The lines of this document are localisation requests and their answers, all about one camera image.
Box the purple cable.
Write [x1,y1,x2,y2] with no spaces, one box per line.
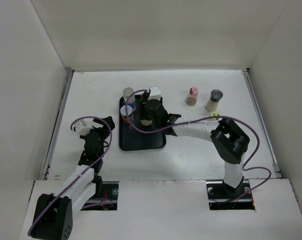
[125,89,272,202]
[27,115,115,237]

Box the clear lid pepper grinder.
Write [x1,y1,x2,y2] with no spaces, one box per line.
[205,89,223,112]

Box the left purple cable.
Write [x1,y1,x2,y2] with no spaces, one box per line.
[27,115,115,237]

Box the blue label silver lid jar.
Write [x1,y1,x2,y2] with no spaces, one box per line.
[122,87,137,112]

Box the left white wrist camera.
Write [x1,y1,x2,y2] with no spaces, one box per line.
[71,119,93,136]

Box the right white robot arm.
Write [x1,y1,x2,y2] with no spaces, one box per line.
[139,91,250,198]

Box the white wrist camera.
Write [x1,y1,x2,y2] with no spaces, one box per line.
[71,119,93,136]
[148,86,162,101]

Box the small black cap spice bottle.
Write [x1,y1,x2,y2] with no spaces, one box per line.
[140,91,149,103]

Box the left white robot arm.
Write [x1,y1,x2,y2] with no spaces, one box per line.
[27,116,115,240]

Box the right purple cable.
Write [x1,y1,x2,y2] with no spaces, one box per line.
[125,89,272,202]

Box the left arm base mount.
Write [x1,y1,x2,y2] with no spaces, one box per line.
[81,175,119,211]

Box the pink lid spice bottle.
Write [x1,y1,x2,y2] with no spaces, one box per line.
[185,86,199,106]

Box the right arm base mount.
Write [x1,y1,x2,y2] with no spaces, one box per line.
[206,180,255,211]

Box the black lid grinder bottle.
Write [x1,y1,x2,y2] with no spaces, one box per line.
[140,119,152,127]

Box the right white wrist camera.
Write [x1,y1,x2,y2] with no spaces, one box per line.
[148,86,162,101]

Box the yellow lid white bottle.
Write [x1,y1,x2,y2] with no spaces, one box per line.
[209,111,220,121]

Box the black plastic tray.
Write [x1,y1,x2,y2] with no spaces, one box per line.
[118,94,166,152]

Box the white lid red label jar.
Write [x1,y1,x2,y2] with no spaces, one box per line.
[120,105,134,124]

